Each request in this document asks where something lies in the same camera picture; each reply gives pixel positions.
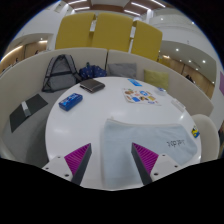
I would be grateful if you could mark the flat white box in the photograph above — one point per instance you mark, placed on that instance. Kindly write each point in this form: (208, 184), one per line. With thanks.
(178, 105)

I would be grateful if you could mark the yellow partition panel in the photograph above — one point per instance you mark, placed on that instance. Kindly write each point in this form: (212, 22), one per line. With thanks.
(75, 31)
(111, 31)
(146, 41)

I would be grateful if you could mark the magenta wall panel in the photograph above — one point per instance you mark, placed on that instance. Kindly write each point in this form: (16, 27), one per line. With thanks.
(222, 83)

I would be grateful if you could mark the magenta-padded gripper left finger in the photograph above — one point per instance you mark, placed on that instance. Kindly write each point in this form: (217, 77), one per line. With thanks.
(77, 159)

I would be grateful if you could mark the curved beige sofa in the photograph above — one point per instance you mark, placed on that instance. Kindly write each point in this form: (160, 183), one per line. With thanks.
(23, 80)

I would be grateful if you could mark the navy patterned bag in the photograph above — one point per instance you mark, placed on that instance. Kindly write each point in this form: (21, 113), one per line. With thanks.
(92, 71)

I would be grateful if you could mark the colourful sticker sheet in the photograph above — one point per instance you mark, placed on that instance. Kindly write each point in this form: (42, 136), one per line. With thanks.
(140, 96)

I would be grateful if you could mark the grey cushion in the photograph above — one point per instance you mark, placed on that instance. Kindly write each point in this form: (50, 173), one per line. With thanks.
(122, 70)

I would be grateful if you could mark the light blue towel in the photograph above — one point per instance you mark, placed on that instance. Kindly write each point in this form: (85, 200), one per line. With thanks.
(140, 150)

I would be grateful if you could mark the blue rectangular box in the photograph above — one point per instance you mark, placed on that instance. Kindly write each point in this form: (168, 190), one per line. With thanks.
(70, 101)

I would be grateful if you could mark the dark brown wallet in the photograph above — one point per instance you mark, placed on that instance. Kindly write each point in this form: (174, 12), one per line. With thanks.
(92, 85)

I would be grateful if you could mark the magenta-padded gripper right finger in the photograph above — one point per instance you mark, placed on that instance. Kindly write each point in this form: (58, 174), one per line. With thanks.
(146, 159)

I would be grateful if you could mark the ceiling strip lights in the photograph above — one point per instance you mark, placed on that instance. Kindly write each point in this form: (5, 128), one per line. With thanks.
(133, 12)

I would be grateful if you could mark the white round chair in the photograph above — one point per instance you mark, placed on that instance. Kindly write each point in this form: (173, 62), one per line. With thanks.
(206, 136)

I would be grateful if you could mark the small white slip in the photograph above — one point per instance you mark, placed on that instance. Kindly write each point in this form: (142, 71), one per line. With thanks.
(26, 109)

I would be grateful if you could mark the grey backpack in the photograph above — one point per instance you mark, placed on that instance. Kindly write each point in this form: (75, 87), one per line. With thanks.
(60, 73)

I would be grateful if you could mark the small blue and white box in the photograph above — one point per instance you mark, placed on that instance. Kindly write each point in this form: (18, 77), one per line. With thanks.
(161, 91)

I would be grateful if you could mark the small blue card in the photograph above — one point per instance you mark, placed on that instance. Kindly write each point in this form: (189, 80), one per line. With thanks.
(135, 82)

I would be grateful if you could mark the yellow-green cushion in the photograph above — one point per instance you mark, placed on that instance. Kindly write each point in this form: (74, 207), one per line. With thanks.
(156, 79)

